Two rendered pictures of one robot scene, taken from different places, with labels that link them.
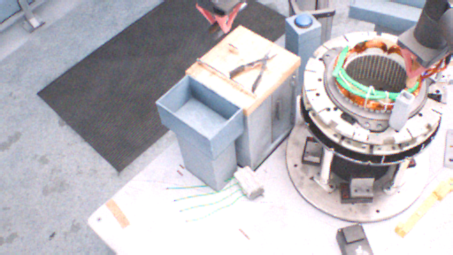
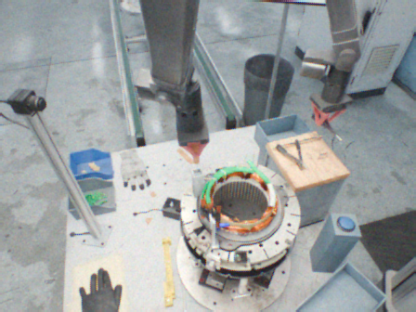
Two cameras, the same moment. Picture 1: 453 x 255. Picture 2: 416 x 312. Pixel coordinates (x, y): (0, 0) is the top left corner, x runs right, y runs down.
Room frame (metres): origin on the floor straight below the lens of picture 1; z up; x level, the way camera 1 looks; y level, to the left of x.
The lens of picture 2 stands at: (0.79, -0.79, 1.78)
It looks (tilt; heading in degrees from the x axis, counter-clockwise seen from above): 47 degrees down; 115
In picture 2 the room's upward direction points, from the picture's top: straight up
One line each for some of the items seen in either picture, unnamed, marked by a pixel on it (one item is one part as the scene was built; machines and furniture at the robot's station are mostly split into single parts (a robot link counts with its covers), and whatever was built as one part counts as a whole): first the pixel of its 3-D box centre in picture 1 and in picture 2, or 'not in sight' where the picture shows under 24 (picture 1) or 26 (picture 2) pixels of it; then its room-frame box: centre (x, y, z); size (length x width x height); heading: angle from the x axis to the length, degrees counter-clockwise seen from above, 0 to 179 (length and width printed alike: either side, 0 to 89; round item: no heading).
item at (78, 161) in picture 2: not in sight; (92, 165); (0.00, -0.23, 0.82); 0.16 x 0.14 x 0.07; 42
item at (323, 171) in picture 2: (243, 67); (305, 159); (0.81, -0.06, 1.05); 0.20 x 0.19 x 0.02; 133
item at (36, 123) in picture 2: not in sight; (71, 187); (0.20, -0.47, 1.07); 0.03 x 0.03 x 0.57; 15
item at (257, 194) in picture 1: (249, 182); not in sight; (0.64, -0.04, 0.80); 0.10 x 0.05 x 0.04; 24
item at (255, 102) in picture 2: not in sight; (264, 96); (0.35, 1.29, 0.28); 0.38 x 0.37 x 0.56; 40
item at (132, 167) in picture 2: not in sight; (134, 167); (0.15, -0.15, 0.79); 0.24 x 0.12 x 0.02; 130
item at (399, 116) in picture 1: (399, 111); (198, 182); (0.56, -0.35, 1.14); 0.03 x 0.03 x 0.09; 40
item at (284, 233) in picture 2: (375, 82); (240, 205); (0.68, -0.34, 1.09); 0.32 x 0.32 x 0.01
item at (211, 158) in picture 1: (205, 141); (277, 154); (0.70, 0.06, 0.92); 0.17 x 0.11 x 0.28; 43
